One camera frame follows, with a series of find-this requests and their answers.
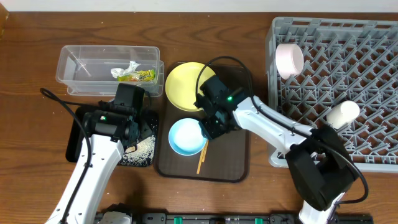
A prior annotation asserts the white tissue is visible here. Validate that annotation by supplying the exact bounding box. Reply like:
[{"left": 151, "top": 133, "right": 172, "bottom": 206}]
[{"left": 111, "top": 61, "right": 141, "bottom": 78}]

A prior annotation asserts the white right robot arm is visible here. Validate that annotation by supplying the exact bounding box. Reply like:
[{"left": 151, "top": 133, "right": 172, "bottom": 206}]
[{"left": 195, "top": 87, "right": 361, "bottom": 223}]

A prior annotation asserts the pink white bowl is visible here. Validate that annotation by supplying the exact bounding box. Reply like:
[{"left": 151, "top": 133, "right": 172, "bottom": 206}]
[{"left": 275, "top": 44, "right": 304, "bottom": 80}]

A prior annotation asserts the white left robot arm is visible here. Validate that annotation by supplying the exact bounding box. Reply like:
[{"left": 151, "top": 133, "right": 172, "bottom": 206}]
[{"left": 47, "top": 110, "right": 159, "bottom": 223}]

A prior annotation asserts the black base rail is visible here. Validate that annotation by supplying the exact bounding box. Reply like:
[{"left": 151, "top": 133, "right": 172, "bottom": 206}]
[{"left": 93, "top": 203, "right": 374, "bottom": 224}]

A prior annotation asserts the pile of rice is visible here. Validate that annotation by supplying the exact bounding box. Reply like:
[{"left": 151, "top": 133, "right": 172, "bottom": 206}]
[{"left": 118, "top": 135, "right": 156, "bottom": 167}]

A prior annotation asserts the small white cup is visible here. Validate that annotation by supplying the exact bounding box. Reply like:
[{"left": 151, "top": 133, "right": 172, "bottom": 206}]
[{"left": 326, "top": 100, "right": 360, "bottom": 129}]

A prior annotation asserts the green snack wrapper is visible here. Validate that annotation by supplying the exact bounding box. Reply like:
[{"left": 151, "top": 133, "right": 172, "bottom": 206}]
[{"left": 117, "top": 69, "right": 156, "bottom": 82}]

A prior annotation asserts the black square tray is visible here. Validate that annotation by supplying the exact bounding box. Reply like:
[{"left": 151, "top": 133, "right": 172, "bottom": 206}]
[{"left": 65, "top": 111, "right": 159, "bottom": 162}]

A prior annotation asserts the dark brown serving tray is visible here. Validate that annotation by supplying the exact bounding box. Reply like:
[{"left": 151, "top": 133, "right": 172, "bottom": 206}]
[{"left": 154, "top": 62, "right": 252, "bottom": 183}]

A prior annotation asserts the grey dishwasher rack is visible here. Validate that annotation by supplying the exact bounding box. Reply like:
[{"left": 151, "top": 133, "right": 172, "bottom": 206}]
[{"left": 266, "top": 17, "right": 397, "bottom": 173}]

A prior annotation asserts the light blue bowl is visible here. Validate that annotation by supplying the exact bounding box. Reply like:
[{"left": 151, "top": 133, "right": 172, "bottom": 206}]
[{"left": 168, "top": 118, "right": 208, "bottom": 156}]

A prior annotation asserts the yellow plate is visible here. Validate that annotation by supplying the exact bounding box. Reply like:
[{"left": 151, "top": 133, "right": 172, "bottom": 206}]
[{"left": 165, "top": 62, "right": 204, "bottom": 112}]

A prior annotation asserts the clear plastic bin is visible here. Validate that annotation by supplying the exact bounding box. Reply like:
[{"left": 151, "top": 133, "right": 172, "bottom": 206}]
[{"left": 55, "top": 45, "right": 164, "bottom": 97}]

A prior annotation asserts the wooden chopstick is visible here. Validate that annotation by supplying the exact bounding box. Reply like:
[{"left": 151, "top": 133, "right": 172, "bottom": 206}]
[
  {"left": 201, "top": 140, "right": 209, "bottom": 162},
  {"left": 197, "top": 150, "right": 202, "bottom": 174}
]

